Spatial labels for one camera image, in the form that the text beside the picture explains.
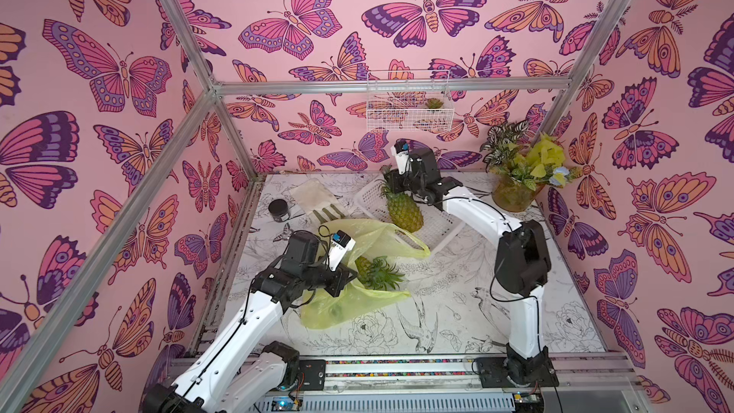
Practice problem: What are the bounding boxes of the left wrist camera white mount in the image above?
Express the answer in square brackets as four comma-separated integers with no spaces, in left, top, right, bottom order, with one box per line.
[327,231,356,272]

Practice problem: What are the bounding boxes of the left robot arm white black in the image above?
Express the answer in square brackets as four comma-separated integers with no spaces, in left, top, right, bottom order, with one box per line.
[141,231,357,412]

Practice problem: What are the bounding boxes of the pineapple front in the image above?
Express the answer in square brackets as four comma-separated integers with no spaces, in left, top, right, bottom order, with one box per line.
[356,256,404,291]

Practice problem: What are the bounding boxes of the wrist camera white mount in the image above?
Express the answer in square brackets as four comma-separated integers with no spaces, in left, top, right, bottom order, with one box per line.
[392,140,410,175]
[327,231,356,272]

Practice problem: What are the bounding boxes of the white wire wall basket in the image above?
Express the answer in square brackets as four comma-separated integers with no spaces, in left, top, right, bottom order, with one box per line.
[364,78,455,134]

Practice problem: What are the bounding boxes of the pineapple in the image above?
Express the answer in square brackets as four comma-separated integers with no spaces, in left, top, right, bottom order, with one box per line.
[380,166,424,233]
[356,256,404,291]

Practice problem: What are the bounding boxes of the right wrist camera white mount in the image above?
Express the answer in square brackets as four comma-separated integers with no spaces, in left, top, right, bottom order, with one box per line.
[392,140,410,175]

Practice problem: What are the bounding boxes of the small green item in wire basket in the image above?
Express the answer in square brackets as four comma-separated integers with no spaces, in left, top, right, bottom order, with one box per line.
[425,98,445,110]

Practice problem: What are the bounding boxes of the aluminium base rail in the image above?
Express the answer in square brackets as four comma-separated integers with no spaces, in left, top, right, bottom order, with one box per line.
[171,352,655,413]

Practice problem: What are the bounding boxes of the potted plant yellow green leaves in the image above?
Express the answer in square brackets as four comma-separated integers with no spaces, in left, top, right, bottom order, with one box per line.
[481,120,581,212]

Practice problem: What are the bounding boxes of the small black round jar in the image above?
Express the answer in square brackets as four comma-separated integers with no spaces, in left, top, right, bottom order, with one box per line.
[268,198,291,223]

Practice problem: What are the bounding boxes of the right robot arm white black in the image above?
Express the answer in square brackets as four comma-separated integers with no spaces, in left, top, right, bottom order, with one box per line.
[386,140,559,388]

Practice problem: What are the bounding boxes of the yellow-green plastic bag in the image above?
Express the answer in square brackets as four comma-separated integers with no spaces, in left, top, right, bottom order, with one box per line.
[299,219,431,330]

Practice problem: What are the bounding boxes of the white plastic perforated basket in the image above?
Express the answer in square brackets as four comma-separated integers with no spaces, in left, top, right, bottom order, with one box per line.
[353,177,466,254]

